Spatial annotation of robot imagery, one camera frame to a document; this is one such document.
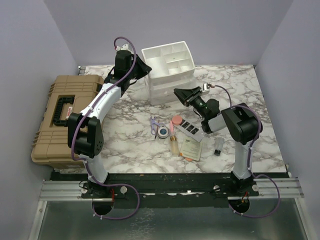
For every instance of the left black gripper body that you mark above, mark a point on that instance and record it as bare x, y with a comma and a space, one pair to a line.
128, 71

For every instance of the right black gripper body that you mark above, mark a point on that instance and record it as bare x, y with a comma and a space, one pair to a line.
198, 104

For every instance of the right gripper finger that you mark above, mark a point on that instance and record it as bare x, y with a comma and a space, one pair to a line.
191, 94
184, 95

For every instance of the white makeup organizer with drawers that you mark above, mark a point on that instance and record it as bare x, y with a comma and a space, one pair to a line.
172, 68

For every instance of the round blue lid jar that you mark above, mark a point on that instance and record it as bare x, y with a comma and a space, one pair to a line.
163, 132

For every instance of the purple eyelash curler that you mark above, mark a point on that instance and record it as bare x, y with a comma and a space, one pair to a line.
154, 124

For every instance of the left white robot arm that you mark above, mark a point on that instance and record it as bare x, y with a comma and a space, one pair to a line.
84, 130

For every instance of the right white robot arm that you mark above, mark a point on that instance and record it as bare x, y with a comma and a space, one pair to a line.
241, 121

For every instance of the eyeshadow palette plastic sleeve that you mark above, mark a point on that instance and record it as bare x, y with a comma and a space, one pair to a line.
191, 130

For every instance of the pink round compact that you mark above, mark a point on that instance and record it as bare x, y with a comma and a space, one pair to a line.
177, 120

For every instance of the clear vial black cap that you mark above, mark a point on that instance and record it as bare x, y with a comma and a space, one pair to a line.
218, 146

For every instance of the cream sachet with barcode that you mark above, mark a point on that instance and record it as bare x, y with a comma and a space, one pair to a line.
191, 149

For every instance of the frosted gold cap bottle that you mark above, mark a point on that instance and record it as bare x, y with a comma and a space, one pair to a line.
174, 145

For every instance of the tan hard tool case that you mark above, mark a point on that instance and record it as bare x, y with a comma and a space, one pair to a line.
68, 94

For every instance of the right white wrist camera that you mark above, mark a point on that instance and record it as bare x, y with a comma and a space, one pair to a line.
206, 88

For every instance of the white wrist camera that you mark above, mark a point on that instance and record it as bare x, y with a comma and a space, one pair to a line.
124, 47
206, 88

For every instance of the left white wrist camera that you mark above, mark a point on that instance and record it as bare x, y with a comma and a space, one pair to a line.
124, 47

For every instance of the pink handled brush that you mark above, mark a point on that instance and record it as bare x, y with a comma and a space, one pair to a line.
171, 128

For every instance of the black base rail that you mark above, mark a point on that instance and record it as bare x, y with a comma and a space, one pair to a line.
158, 190

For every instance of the aluminium rail frame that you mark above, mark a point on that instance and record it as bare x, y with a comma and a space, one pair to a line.
277, 213

